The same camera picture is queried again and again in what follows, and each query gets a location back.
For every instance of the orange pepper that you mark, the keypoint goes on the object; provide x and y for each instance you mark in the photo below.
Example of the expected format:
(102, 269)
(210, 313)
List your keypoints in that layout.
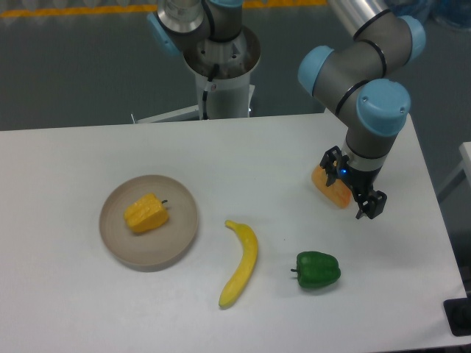
(338, 193)

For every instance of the beige round plate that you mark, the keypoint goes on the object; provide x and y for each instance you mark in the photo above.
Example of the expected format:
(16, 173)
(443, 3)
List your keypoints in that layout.
(158, 248)

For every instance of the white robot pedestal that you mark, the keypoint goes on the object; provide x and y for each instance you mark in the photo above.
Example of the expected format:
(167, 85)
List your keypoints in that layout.
(222, 72)

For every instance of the yellow pepper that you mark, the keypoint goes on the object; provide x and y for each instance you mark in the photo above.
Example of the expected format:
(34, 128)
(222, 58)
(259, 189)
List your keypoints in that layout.
(146, 214)

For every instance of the black device at table edge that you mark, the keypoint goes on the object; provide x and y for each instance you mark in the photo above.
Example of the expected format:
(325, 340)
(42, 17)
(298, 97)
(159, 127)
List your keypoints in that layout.
(458, 316)

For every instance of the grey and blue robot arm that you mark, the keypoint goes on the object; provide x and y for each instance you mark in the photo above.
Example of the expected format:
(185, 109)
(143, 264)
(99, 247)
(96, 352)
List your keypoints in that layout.
(352, 84)

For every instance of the yellow banana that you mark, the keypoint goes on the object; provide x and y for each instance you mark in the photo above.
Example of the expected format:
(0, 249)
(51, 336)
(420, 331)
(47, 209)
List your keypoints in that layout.
(236, 285)

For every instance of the green pepper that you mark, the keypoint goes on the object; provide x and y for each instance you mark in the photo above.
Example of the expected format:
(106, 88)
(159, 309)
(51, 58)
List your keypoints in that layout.
(316, 270)

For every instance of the white furniture at right edge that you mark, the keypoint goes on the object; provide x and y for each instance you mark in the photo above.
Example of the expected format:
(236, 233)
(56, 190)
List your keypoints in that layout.
(460, 173)

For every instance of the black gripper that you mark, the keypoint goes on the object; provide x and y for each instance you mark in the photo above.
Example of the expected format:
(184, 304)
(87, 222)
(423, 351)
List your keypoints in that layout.
(359, 175)

